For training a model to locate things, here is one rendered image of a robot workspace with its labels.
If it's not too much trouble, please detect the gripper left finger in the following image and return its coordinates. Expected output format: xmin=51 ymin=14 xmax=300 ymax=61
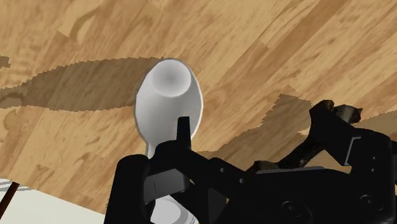
xmin=104 ymin=116 xmax=247 ymax=224

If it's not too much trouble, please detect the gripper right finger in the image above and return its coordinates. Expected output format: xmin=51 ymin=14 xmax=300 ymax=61
xmin=247 ymin=99 xmax=397 ymax=224

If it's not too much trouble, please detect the dark brown stick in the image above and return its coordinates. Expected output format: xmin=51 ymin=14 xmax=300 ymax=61
xmin=0 ymin=181 xmax=20 ymax=216

